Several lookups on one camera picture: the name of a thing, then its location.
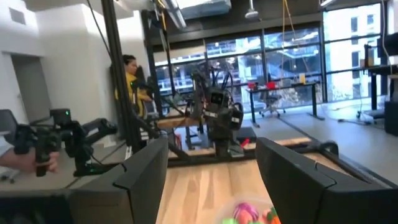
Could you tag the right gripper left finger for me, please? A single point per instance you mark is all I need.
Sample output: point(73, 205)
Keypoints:
point(102, 202)

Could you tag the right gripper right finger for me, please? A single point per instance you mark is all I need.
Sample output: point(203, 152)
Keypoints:
point(326, 202)

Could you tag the red-orange toy produce green top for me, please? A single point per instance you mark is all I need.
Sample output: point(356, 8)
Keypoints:
point(273, 218)

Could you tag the green toy cabbage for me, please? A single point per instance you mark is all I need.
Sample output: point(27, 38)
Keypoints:
point(230, 221)

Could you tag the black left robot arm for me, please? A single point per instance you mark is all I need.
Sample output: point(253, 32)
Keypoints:
point(197, 93)

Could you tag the clear plastic tupperware container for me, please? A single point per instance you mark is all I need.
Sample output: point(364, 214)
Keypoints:
point(224, 208)

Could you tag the black box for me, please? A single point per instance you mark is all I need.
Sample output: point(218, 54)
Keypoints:
point(247, 133)

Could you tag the red box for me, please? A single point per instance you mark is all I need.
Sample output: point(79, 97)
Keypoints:
point(251, 85)
point(271, 85)

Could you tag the wooden table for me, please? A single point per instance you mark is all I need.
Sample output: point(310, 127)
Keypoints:
point(174, 122)

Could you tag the black office chair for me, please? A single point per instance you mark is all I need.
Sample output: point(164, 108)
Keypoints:
point(270, 102)

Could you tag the black standing desk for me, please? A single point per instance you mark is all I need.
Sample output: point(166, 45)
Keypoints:
point(280, 86)

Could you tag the person's hand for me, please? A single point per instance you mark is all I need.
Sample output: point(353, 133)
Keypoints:
point(26, 162)

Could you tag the yellow item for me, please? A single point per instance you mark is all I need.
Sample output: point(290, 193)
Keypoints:
point(302, 78)

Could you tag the person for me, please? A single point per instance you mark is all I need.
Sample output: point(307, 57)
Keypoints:
point(133, 88)

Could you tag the black cabinet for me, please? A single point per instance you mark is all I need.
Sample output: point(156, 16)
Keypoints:
point(391, 118)

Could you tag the ceiling lamp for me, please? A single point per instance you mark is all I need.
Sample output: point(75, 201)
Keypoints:
point(251, 13)

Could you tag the dark chair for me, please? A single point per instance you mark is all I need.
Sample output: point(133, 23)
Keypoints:
point(7, 123)

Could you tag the dark desk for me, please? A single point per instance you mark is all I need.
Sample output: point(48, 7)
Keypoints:
point(382, 68)

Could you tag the black monitor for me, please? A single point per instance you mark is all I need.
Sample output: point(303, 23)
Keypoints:
point(388, 44)

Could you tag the ceiling air duct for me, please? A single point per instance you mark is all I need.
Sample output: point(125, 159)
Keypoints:
point(202, 7)

